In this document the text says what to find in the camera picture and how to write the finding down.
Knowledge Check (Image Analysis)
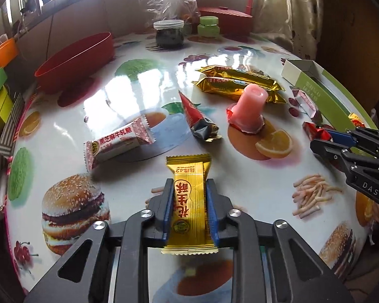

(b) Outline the red oval bowl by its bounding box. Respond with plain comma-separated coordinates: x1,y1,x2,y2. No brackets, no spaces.
35,32,116,94

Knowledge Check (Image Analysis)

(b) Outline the striped box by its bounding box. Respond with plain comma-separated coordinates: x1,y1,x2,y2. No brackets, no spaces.
0,93,26,184

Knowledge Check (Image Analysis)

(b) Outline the pink striped candy wrapper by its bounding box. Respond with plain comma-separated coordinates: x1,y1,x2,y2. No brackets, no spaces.
292,87,323,123

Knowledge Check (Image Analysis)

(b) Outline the brown wooden wardrobe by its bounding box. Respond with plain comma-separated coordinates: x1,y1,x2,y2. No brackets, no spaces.
316,0,379,112

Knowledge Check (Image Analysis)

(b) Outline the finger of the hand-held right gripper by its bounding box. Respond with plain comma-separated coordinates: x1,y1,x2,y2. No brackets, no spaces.
310,139,379,173
328,128,379,157

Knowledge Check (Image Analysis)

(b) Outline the yellow-green box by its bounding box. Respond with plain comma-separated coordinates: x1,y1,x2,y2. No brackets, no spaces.
0,85,15,128

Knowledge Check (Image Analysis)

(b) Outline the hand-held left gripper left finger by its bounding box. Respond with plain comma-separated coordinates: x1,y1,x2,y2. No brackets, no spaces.
25,178,175,303

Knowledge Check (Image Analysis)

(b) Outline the glass jar with white lid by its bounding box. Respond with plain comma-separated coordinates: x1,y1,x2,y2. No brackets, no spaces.
153,19,185,50

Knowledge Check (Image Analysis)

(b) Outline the pink jelly cup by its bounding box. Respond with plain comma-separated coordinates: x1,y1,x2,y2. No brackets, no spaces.
226,84,269,134

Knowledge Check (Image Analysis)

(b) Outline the red basket with handle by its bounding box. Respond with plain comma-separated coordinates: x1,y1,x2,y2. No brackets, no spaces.
191,0,254,35

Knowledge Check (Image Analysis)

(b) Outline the green and white cardboard box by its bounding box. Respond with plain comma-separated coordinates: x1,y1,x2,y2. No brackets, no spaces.
281,59,378,133

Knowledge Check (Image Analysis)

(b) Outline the orange snack packet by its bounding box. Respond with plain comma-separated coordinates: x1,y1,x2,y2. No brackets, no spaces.
347,113,365,128

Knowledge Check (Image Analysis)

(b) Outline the clear plastic bag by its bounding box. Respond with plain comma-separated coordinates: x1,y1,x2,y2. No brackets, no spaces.
137,0,201,27

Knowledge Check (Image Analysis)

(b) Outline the gold biscuit packet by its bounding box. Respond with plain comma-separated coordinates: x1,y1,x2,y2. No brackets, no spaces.
198,65,272,81
193,76,287,105

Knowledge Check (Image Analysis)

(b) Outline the white and red candy packet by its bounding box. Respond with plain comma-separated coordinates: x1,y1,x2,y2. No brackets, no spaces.
84,115,155,171

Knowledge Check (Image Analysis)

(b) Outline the cream patterned curtain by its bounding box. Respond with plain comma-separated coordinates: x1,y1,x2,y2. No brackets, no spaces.
254,0,323,60

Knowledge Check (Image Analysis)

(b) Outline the red cone snack packet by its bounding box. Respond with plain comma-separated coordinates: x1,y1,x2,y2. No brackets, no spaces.
178,90,222,144

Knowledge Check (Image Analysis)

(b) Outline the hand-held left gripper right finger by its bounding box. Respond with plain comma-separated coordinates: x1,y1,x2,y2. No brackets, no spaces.
207,179,355,303

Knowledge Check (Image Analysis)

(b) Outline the orange container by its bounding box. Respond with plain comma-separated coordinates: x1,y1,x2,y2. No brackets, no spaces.
0,37,19,77

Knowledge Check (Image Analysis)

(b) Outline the yellow snack packet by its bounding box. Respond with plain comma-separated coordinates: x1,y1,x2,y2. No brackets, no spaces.
161,153,219,256

